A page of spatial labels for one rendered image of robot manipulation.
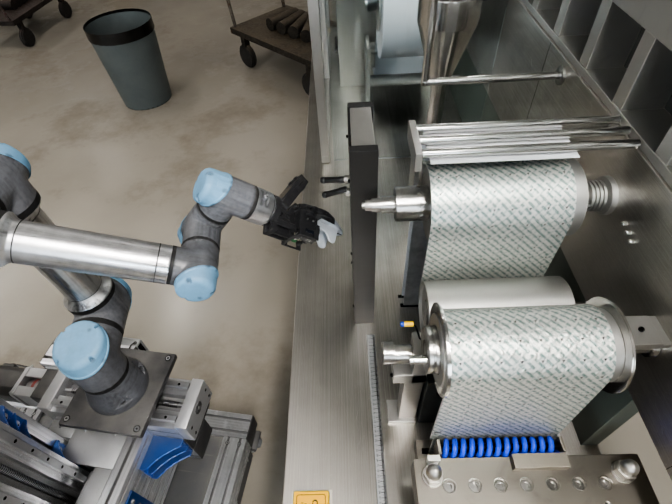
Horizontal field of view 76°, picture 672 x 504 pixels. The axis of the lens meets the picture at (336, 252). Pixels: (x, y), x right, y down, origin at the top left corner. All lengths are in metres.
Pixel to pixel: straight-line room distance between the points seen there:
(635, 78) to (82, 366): 1.19
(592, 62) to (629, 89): 0.15
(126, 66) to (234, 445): 3.06
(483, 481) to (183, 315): 1.84
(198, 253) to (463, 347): 0.50
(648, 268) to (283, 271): 1.92
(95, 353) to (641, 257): 1.07
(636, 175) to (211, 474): 1.56
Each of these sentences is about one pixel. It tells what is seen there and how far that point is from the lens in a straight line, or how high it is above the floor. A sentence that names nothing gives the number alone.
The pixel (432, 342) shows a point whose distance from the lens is 0.68.
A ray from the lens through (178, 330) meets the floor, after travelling 2.38.
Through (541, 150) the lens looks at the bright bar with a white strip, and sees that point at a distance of 0.78.
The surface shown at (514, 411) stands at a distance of 0.82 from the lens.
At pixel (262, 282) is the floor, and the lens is 2.42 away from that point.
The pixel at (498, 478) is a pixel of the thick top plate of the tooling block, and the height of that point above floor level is 1.03.
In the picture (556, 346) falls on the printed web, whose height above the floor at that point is 1.30.
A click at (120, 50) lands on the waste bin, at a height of 0.52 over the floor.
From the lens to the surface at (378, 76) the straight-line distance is 1.47.
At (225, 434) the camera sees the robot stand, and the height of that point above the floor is 0.23.
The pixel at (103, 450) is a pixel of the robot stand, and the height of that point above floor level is 0.73.
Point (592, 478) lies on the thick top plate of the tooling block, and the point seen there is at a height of 1.03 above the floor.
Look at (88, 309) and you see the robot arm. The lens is 1.17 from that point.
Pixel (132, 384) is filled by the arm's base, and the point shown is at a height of 0.87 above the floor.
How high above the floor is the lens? 1.87
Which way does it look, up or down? 49 degrees down
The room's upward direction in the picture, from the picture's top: 4 degrees counter-clockwise
